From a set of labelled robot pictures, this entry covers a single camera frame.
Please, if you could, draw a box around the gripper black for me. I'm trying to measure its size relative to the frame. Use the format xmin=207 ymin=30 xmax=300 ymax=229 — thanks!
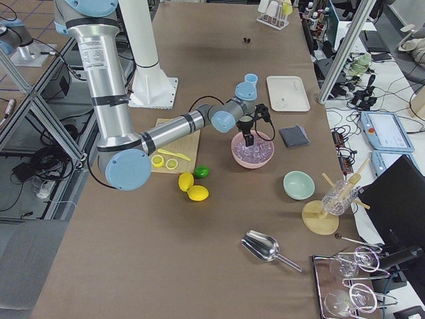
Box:
xmin=236 ymin=115 xmax=254 ymax=146

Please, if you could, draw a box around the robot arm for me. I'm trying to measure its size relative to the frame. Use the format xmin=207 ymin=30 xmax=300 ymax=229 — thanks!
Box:
xmin=55 ymin=1 xmax=257 ymax=191

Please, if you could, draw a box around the clear ice cubes pile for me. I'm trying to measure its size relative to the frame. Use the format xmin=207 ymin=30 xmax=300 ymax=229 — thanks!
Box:
xmin=234 ymin=135 xmax=274 ymax=164

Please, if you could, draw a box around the light blue plastic cup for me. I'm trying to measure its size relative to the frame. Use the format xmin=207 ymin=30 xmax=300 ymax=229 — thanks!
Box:
xmin=244 ymin=73 xmax=258 ymax=86

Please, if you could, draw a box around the wooden cup stand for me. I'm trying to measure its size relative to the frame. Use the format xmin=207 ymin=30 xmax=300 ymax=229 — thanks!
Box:
xmin=302 ymin=158 xmax=370 ymax=235

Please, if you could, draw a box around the metal ice scoop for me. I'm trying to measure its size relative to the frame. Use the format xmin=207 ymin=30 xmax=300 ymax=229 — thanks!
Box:
xmin=241 ymin=230 xmax=303 ymax=272

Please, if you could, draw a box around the white cup rack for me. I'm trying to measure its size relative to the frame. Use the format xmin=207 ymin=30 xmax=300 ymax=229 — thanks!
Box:
xmin=256 ymin=0 xmax=293 ymax=31

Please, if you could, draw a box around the pink bowl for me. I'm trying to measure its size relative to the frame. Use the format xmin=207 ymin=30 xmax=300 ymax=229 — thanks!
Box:
xmin=230 ymin=130 xmax=276 ymax=169

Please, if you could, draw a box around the grey folded cloth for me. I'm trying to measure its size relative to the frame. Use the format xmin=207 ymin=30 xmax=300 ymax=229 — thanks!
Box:
xmin=279 ymin=124 xmax=310 ymax=148

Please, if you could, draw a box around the green lime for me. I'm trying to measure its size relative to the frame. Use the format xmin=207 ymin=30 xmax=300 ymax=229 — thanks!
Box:
xmin=193 ymin=165 xmax=210 ymax=179

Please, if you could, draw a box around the cream plastic tray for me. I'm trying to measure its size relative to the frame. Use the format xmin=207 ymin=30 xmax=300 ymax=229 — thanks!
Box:
xmin=266 ymin=76 xmax=310 ymax=112

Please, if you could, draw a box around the wooden cutting board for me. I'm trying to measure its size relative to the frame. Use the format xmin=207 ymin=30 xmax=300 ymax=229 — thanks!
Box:
xmin=152 ymin=130 xmax=201 ymax=174

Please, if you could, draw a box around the mint green bowl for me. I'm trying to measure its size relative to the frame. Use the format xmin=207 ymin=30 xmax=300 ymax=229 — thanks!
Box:
xmin=283 ymin=171 xmax=315 ymax=200

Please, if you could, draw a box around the yellow plastic knife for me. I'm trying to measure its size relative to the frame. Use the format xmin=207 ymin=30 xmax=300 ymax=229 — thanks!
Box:
xmin=157 ymin=149 xmax=191 ymax=161

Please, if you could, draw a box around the yellow lemon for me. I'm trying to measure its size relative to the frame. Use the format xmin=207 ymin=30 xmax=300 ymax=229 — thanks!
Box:
xmin=178 ymin=172 xmax=195 ymax=192
xmin=187 ymin=185 xmax=209 ymax=201

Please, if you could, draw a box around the lemon slice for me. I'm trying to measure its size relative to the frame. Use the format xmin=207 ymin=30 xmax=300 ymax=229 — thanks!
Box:
xmin=165 ymin=158 xmax=179 ymax=170
xmin=151 ymin=154 xmax=165 ymax=167

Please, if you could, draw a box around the clear textured glass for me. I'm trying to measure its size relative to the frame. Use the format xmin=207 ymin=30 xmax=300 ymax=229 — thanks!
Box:
xmin=321 ymin=180 xmax=359 ymax=216

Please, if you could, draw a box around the teach pendant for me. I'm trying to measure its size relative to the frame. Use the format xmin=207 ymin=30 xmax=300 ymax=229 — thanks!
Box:
xmin=371 ymin=150 xmax=418 ymax=177
xmin=360 ymin=111 xmax=415 ymax=153

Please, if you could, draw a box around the black monitor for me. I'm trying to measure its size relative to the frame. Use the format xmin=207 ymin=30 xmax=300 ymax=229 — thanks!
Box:
xmin=359 ymin=156 xmax=424 ymax=248

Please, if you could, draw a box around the wine glass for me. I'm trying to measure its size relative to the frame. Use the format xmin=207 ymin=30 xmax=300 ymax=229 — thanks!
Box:
xmin=324 ymin=283 xmax=377 ymax=318
xmin=329 ymin=252 xmax=380 ymax=279

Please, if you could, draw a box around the metal glass rack tray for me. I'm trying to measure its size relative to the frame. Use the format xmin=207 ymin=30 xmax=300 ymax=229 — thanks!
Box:
xmin=311 ymin=246 xmax=398 ymax=318

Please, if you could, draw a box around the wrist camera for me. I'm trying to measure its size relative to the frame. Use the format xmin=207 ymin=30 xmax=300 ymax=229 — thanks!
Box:
xmin=256 ymin=104 xmax=271 ymax=122

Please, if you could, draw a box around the aluminium frame post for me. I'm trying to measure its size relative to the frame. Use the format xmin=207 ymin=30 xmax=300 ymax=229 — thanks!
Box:
xmin=317 ymin=0 xmax=376 ymax=105

